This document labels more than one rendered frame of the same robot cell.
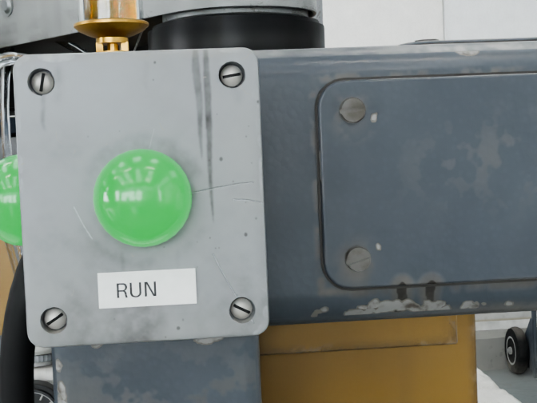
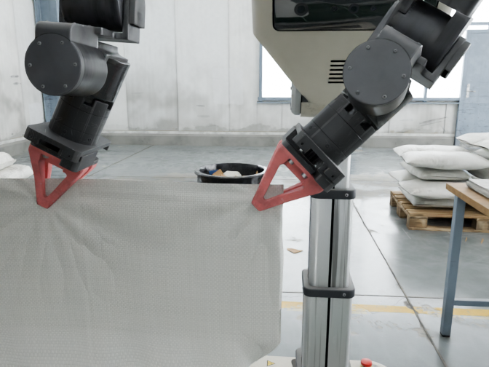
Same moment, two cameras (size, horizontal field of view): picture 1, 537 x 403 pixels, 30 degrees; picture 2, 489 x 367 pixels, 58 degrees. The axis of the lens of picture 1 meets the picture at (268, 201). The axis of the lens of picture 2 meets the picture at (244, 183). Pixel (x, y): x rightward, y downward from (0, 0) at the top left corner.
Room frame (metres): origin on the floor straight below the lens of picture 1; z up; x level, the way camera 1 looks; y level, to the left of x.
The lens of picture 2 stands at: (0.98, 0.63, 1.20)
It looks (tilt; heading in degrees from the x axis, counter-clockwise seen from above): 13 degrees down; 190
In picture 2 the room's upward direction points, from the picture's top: straight up
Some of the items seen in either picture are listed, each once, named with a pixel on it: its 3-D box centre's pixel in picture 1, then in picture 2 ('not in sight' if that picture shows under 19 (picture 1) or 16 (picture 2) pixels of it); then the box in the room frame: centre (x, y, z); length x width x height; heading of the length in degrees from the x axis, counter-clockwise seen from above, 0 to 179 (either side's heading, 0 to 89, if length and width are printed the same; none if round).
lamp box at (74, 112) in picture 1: (145, 194); not in sight; (0.33, 0.04, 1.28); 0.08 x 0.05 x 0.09; 95
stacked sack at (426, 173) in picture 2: not in sight; (431, 168); (-3.14, 1.64, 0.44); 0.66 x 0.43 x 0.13; 5
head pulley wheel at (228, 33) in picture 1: (236, 49); not in sight; (0.52, 0.01, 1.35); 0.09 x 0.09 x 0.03
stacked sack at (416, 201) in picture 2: not in sight; (428, 195); (-3.13, 1.63, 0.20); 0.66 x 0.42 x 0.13; 1
